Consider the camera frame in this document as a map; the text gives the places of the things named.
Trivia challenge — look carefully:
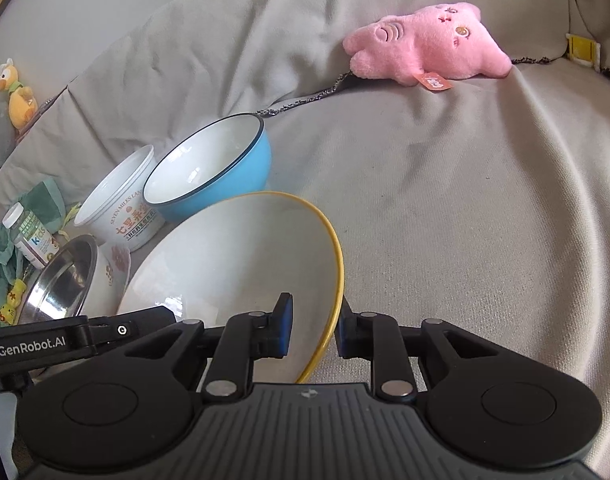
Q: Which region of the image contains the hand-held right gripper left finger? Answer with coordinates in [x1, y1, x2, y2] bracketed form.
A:
[110, 292, 294, 402]

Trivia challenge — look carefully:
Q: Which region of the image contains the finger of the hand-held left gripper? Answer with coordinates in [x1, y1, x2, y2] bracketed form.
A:
[88, 308, 178, 351]

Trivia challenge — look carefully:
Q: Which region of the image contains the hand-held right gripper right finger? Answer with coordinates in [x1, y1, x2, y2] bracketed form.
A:
[335, 296, 502, 403]

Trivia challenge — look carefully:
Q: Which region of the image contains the floral white plate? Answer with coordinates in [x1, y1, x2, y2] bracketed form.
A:
[82, 244, 132, 319]

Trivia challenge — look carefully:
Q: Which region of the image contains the stainless steel bowl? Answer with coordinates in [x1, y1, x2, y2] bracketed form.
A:
[24, 233, 99, 327]

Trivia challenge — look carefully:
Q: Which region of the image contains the yellow-rimmed white bowl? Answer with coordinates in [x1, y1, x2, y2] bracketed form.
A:
[116, 191, 345, 386]

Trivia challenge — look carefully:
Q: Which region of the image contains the white printed bowl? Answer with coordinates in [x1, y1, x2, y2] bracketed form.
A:
[74, 144, 167, 254]

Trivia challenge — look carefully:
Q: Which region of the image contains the blue bowl with black rim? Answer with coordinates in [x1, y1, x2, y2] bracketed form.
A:
[142, 112, 273, 224]

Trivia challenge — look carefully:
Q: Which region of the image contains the yellow toy charm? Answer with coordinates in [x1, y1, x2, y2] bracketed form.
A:
[0, 277, 29, 327]

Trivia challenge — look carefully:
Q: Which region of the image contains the white-capped supplement bottle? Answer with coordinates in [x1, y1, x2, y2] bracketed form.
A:
[2, 202, 61, 269]

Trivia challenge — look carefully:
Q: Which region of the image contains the green towel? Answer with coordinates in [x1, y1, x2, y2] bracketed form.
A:
[0, 177, 82, 332]

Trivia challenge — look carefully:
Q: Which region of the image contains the beige sofa cover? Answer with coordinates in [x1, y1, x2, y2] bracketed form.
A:
[0, 0, 610, 376]

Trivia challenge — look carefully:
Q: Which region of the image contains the yellow duck plush toy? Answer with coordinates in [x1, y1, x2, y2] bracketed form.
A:
[0, 58, 39, 131]

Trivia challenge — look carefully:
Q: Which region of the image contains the pink plush toy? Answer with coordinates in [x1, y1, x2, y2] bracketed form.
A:
[342, 2, 514, 94]

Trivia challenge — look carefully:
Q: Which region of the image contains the yellow and white clip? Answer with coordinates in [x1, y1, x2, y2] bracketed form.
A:
[565, 32, 602, 70]

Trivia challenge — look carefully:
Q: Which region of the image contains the yellow cord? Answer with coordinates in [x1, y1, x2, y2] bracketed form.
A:
[58, 202, 82, 238]

